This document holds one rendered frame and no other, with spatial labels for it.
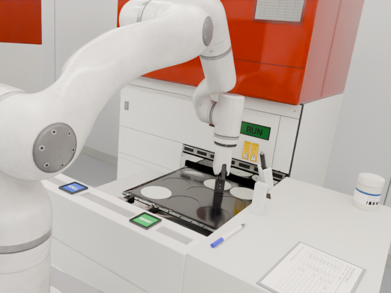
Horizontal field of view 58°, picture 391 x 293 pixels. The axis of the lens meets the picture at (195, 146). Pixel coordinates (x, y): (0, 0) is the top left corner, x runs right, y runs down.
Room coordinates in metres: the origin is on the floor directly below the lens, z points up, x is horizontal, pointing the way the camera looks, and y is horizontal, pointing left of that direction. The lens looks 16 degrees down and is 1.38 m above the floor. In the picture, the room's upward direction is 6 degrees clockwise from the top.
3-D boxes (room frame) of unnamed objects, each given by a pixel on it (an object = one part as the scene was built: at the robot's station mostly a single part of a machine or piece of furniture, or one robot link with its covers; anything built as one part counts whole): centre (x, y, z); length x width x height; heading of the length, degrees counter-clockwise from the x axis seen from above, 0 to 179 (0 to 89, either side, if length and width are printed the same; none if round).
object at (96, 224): (0.82, 0.21, 0.89); 0.55 x 0.09 x 0.14; 59
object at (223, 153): (1.13, -0.10, 1.03); 0.10 x 0.07 x 0.11; 3
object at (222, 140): (1.13, -0.10, 1.09); 0.09 x 0.08 x 0.03; 3
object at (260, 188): (0.88, -0.19, 1.03); 0.06 x 0.04 x 0.13; 149
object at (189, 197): (1.10, -0.04, 0.90); 0.34 x 0.34 x 0.01; 59
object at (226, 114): (1.13, -0.09, 1.17); 0.09 x 0.08 x 0.13; 62
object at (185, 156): (1.28, -0.13, 0.89); 0.44 x 0.02 x 0.10; 59
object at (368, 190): (0.99, -0.52, 1.01); 0.07 x 0.07 x 0.10
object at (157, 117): (1.39, 0.01, 1.02); 0.81 x 0.03 x 0.40; 59
